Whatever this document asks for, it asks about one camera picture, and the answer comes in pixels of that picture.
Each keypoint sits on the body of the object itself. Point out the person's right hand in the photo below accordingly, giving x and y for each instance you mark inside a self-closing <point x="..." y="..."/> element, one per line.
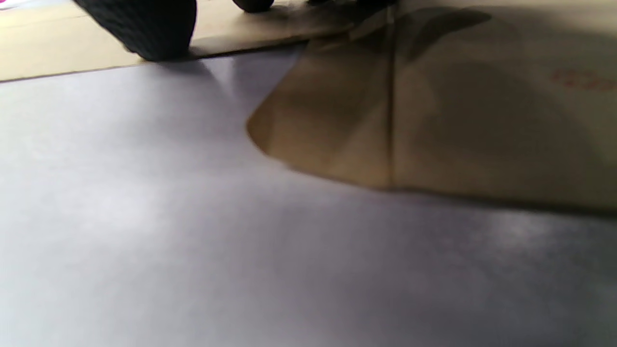
<point x="149" y="29"/>

